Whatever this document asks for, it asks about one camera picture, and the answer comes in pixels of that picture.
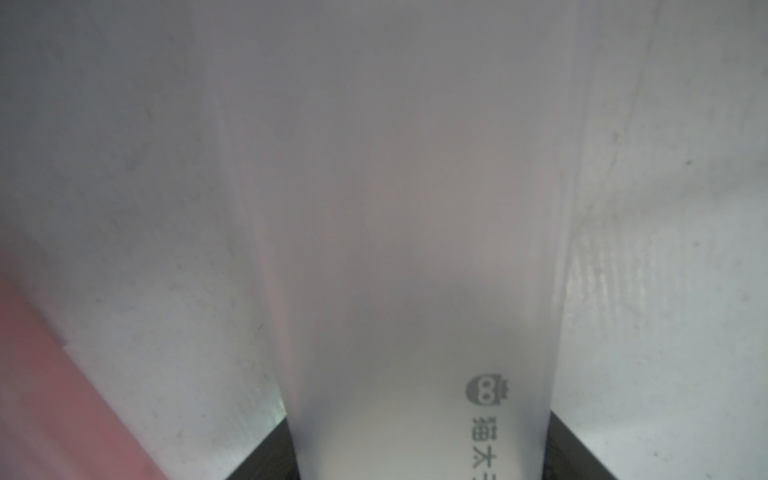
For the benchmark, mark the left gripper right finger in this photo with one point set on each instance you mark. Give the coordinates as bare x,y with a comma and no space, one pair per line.
567,458

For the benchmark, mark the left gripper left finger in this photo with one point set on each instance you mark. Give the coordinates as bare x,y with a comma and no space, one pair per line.
273,459

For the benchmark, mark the pink pencil case right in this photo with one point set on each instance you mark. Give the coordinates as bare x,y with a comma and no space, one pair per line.
54,424

